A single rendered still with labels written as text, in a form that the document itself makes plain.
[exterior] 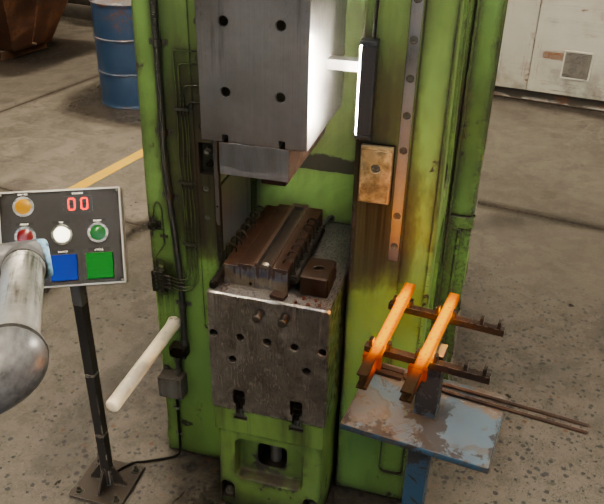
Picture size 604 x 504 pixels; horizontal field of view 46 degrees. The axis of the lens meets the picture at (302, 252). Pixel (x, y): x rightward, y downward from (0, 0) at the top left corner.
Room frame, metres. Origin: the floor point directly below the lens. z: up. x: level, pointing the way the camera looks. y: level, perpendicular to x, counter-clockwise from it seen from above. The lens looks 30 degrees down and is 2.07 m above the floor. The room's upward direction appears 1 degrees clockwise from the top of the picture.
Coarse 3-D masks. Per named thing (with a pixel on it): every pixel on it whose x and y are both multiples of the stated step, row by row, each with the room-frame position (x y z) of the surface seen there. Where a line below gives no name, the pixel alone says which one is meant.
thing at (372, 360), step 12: (408, 288) 1.70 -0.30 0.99; (396, 300) 1.64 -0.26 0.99; (408, 300) 1.66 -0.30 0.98; (396, 312) 1.58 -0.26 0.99; (384, 324) 1.52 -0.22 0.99; (396, 324) 1.54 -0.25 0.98; (384, 336) 1.47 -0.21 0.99; (372, 348) 1.42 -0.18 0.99; (384, 348) 1.43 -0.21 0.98; (372, 360) 1.36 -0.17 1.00; (360, 372) 1.31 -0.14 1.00; (372, 372) 1.36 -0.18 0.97; (360, 384) 1.30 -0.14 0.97
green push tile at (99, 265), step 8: (88, 256) 1.76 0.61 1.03; (96, 256) 1.77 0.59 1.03; (104, 256) 1.77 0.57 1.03; (112, 256) 1.78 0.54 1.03; (88, 264) 1.75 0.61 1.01; (96, 264) 1.76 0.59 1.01; (104, 264) 1.76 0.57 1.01; (112, 264) 1.76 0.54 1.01; (88, 272) 1.74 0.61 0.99; (96, 272) 1.74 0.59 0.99; (104, 272) 1.75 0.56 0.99; (112, 272) 1.75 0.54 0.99
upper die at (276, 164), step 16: (224, 144) 1.83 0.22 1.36; (240, 144) 1.82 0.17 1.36; (224, 160) 1.83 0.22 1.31; (240, 160) 1.82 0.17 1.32; (256, 160) 1.81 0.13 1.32; (272, 160) 1.79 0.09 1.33; (288, 160) 1.78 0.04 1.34; (304, 160) 1.94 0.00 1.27; (256, 176) 1.81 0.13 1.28; (272, 176) 1.79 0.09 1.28; (288, 176) 1.78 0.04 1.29
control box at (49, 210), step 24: (0, 192) 1.83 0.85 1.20; (24, 192) 1.84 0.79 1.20; (48, 192) 1.85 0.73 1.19; (72, 192) 1.86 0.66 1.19; (96, 192) 1.87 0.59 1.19; (120, 192) 1.88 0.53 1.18; (0, 216) 1.79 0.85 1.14; (24, 216) 1.80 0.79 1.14; (48, 216) 1.81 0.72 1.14; (72, 216) 1.82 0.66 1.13; (96, 216) 1.83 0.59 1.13; (120, 216) 1.84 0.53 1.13; (0, 240) 1.76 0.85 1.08; (48, 240) 1.78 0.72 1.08; (72, 240) 1.79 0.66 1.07; (96, 240) 1.79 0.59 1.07; (120, 240) 1.81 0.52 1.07; (120, 264) 1.77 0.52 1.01
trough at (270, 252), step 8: (296, 208) 2.19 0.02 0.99; (288, 216) 2.12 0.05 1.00; (296, 216) 2.14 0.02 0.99; (288, 224) 2.08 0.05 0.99; (280, 232) 2.02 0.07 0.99; (288, 232) 2.03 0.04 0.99; (272, 240) 1.95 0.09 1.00; (280, 240) 1.97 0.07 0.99; (272, 248) 1.92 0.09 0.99; (264, 256) 1.87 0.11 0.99; (272, 256) 1.87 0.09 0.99
